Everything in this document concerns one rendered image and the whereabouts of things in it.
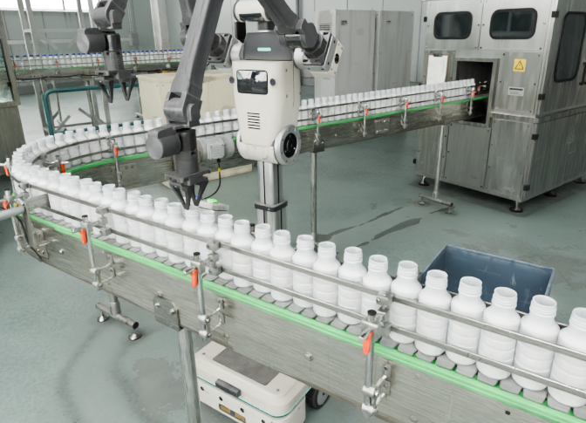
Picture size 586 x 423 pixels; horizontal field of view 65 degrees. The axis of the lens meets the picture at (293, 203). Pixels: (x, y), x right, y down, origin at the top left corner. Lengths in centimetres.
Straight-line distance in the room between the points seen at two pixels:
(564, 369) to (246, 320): 67
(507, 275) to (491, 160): 321
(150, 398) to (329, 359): 149
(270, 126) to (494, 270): 90
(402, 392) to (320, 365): 19
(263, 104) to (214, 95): 362
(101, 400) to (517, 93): 383
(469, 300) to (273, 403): 121
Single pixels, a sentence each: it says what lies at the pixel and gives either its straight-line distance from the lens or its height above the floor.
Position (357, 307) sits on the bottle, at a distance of 101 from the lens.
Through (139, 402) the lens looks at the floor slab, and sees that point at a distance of 244.
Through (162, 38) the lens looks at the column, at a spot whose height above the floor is 151.
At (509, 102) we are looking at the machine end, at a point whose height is 99.
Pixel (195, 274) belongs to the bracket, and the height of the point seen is 106.
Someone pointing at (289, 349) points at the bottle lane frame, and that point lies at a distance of 113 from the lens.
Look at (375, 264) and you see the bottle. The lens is 94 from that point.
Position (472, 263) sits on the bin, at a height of 91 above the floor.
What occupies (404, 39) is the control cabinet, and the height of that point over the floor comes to 146.
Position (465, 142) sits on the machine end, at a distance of 482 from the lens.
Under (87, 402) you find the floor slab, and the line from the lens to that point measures 253.
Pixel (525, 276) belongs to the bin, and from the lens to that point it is 154.
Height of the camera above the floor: 159
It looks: 20 degrees down
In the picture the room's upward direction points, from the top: 1 degrees counter-clockwise
